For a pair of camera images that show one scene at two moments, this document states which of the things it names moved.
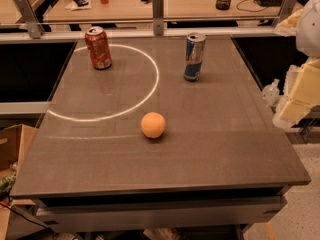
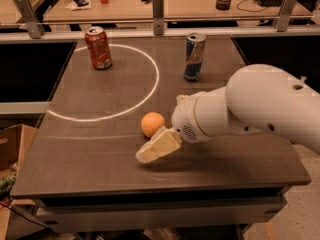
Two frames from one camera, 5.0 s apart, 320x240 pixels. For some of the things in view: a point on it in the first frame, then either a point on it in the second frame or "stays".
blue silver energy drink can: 193,56 stays
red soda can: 98,47 stays
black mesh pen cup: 223,1 stays
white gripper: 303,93 -> 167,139
